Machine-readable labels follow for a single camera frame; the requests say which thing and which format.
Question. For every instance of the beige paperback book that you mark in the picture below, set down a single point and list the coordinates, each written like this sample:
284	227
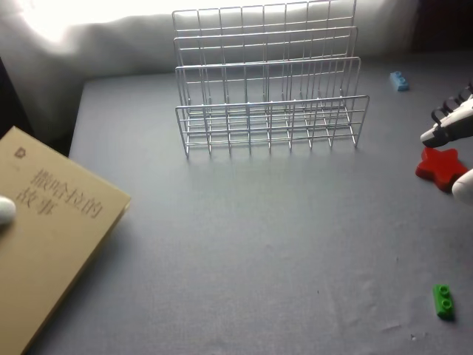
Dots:
55	240

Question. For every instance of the red star toy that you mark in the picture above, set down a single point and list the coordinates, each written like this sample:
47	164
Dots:
439	168

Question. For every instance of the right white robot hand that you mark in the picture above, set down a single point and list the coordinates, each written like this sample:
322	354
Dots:
454	124

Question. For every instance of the white backdrop cloth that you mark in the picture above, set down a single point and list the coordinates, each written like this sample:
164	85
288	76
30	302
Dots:
92	48

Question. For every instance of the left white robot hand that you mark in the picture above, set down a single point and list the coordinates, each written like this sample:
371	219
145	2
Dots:
6	211

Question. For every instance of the green toy brick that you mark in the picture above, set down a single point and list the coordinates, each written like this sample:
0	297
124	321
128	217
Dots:
443	303

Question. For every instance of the blue toy brick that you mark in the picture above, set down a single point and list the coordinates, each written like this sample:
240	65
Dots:
400	82

